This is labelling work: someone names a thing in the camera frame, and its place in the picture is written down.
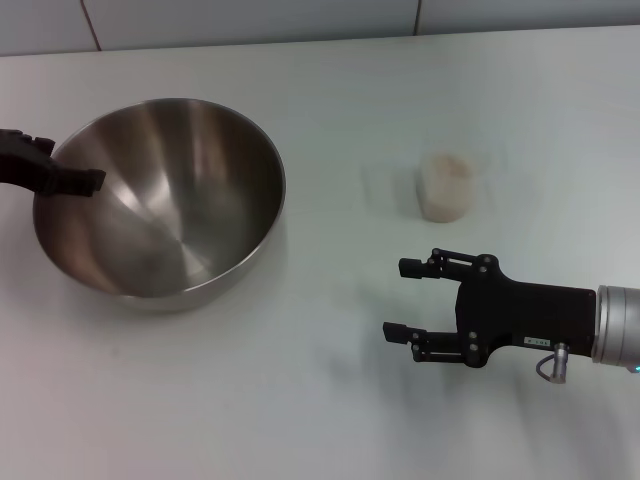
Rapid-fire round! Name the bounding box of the white uncooked rice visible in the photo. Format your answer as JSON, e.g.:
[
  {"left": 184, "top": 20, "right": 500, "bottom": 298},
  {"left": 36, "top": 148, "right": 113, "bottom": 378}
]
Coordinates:
[{"left": 418, "top": 153, "right": 475, "bottom": 222}]

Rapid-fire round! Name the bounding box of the clear plastic measuring cup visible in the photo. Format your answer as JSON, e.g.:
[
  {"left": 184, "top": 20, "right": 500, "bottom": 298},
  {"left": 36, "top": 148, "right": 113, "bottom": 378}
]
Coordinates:
[{"left": 415, "top": 134, "right": 506, "bottom": 224}]

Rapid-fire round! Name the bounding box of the right gripper cable with connector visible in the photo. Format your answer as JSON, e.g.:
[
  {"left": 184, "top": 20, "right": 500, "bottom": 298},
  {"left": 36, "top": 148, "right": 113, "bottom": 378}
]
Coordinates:
[{"left": 535, "top": 342, "right": 572, "bottom": 386}]

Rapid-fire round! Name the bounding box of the white backdrop panel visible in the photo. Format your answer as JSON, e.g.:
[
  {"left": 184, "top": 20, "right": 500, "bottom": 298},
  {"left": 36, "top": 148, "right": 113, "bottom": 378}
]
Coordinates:
[
  {"left": 413, "top": 0, "right": 640, "bottom": 38},
  {"left": 0, "top": 0, "right": 100, "bottom": 58},
  {"left": 82, "top": 0, "right": 422, "bottom": 52}
]

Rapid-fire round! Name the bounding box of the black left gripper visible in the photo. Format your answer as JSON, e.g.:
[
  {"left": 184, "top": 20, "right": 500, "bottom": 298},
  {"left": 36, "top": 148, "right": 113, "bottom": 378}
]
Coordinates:
[{"left": 0, "top": 128, "right": 108, "bottom": 199}]

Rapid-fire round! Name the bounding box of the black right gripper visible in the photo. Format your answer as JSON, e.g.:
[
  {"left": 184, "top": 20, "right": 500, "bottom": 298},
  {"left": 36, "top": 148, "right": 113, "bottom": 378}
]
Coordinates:
[{"left": 382, "top": 247, "right": 600, "bottom": 370}]

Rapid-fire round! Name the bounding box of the stainless steel mixing bowl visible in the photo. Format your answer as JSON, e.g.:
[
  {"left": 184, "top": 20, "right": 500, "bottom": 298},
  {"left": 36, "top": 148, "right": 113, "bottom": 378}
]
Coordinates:
[{"left": 32, "top": 97, "right": 287, "bottom": 314}]

